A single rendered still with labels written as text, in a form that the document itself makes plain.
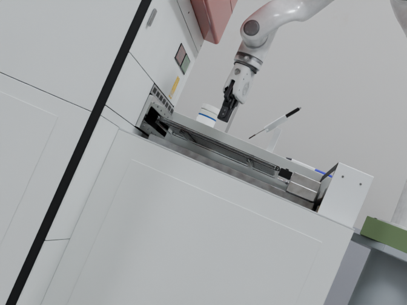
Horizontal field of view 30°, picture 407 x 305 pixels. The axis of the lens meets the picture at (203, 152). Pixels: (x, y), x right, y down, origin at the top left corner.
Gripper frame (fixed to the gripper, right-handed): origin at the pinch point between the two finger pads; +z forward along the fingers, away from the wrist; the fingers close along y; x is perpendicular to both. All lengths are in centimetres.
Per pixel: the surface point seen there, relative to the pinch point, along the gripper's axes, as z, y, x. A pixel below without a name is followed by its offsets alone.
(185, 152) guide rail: 15.4, -11.9, 1.6
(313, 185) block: 9.9, -5.2, -34.1
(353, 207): 12, -20, -49
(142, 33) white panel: -3, -58, 4
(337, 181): 8.1, -21.8, -43.1
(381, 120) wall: -44, 156, -15
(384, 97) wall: -55, 156, -12
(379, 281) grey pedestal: 26, -2, -60
